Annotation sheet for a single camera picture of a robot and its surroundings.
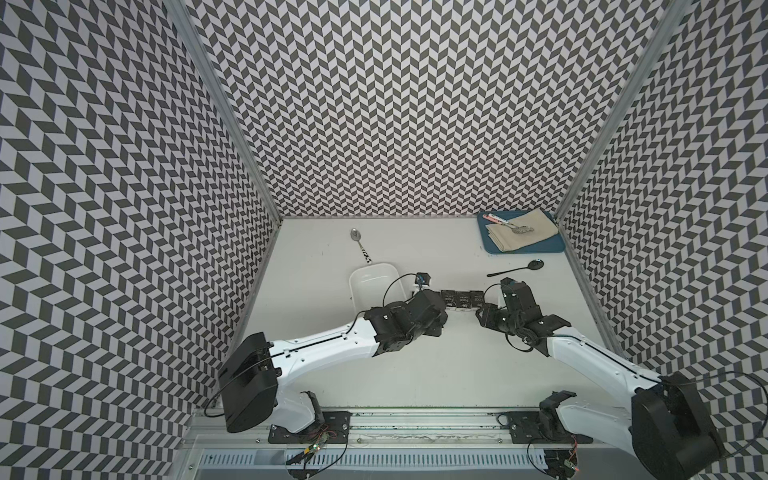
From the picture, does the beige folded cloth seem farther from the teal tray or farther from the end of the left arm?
the end of the left arm

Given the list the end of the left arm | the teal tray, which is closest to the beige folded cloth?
the teal tray

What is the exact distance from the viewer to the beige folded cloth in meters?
1.10

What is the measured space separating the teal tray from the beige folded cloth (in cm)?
1

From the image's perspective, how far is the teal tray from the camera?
1.07 meters
